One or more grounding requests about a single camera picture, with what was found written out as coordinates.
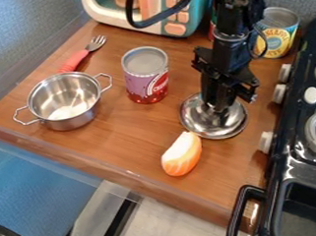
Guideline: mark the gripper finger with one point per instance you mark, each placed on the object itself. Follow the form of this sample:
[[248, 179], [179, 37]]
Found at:
[[230, 102], [211, 93]]

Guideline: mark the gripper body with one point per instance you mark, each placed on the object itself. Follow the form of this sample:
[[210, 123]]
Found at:
[[226, 72]]

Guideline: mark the silver pot lid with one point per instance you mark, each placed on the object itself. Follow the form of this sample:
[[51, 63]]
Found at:
[[209, 125]]

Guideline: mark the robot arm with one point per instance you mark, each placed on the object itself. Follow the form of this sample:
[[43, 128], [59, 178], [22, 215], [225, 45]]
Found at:
[[231, 25]]

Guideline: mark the silver pot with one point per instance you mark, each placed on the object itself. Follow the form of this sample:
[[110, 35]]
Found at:
[[63, 98]]

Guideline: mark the red toy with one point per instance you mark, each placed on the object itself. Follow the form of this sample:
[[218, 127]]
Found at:
[[211, 30]]

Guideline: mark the yellow and blue can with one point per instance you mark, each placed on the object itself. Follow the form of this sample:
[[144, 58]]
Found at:
[[279, 36]]

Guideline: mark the purple and red can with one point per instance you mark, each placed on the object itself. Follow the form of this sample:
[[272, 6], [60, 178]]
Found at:
[[145, 77]]

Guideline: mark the orange toy fruit slice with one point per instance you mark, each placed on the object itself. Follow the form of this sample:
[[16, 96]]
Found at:
[[182, 155]]

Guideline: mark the toy stove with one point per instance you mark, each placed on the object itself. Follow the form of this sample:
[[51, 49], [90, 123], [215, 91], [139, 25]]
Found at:
[[303, 169]]

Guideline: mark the toy microwave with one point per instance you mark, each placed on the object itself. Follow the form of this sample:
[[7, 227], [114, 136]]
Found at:
[[112, 12]]

